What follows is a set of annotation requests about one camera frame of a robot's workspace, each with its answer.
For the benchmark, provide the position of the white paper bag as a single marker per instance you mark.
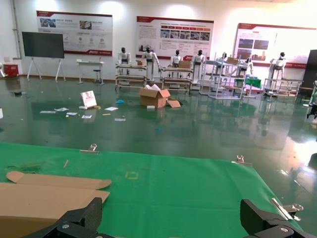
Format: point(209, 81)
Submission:
point(88, 99)

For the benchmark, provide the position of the black stool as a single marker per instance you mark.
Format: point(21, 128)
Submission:
point(97, 72)

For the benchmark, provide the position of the green table cloth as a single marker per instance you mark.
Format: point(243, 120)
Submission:
point(178, 193)

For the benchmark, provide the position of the red white wall poster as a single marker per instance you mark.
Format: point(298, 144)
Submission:
point(277, 42)
point(173, 37)
point(86, 32)

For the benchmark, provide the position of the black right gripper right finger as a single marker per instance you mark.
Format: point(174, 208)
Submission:
point(257, 223)

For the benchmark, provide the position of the silver binder clip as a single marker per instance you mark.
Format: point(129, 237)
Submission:
point(89, 150)
point(241, 161)
point(282, 210)

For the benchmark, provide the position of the white paper sheet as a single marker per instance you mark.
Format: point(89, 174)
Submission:
point(111, 108)
point(61, 109)
point(71, 114)
point(47, 112)
point(87, 116)

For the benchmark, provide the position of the large open cardboard carton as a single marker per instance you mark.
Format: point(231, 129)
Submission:
point(151, 99)

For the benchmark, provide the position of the white frame rack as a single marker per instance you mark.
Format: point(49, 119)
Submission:
point(218, 81)

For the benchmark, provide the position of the green covered table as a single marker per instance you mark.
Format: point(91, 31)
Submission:
point(253, 82)

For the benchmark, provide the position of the black screen on stand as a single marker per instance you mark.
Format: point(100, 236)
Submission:
point(42, 44)

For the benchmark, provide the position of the small cardboard carton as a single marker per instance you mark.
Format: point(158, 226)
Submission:
point(232, 60)
point(140, 63)
point(184, 64)

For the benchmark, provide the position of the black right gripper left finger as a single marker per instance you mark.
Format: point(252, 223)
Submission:
point(84, 220)

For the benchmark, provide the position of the white humanoid robot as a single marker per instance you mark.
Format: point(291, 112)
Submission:
point(198, 60)
point(248, 64)
point(149, 57)
point(224, 57)
point(124, 56)
point(176, 59)
point(279, 63)

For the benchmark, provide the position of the red box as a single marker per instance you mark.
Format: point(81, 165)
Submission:
point(11, 70)

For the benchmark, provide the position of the small wooden stick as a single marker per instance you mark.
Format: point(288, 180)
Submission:
point(66, 163)

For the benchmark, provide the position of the black standing panel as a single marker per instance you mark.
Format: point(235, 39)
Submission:
point(310, 69)

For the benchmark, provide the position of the white desk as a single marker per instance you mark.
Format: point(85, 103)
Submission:
point(89, 62)

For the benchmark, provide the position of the metal workbench rack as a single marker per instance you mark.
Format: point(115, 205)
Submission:
point(282, 86)
point(175, 83)
point(130, 78)

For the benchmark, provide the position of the open cardboard box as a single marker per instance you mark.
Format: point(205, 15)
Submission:
point(37, 200)

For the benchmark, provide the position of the grey wall pipe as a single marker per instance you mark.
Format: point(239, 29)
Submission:
point(17, 29)

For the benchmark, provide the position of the blue cloth scrap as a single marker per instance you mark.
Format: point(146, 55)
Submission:
point(120, 101)

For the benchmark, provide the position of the brown wooden table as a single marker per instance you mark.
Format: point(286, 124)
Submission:
point(305, 89)

